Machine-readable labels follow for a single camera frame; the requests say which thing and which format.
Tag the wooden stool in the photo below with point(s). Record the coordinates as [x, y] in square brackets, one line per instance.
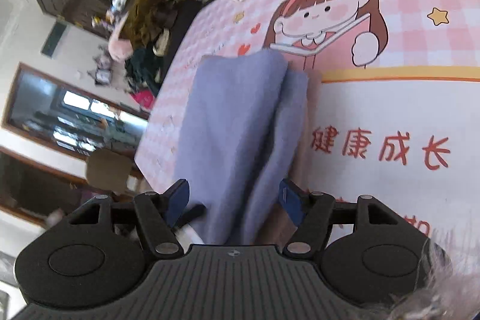
[108, 170]

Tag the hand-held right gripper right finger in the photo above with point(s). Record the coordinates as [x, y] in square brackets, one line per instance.
[291, 204]

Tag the wood framed mirror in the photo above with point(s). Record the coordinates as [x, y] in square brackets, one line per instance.
[67, 113]

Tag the pink checked printed desk mat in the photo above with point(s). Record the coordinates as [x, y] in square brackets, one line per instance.
[393, 106]

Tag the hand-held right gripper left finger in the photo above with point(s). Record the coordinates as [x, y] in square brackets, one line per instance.
[178, 202]

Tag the purple and brown sweater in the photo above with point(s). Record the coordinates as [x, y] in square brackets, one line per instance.
[232, 125]

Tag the dark clothes pile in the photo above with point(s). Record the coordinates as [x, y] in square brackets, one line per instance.
[153, 31]

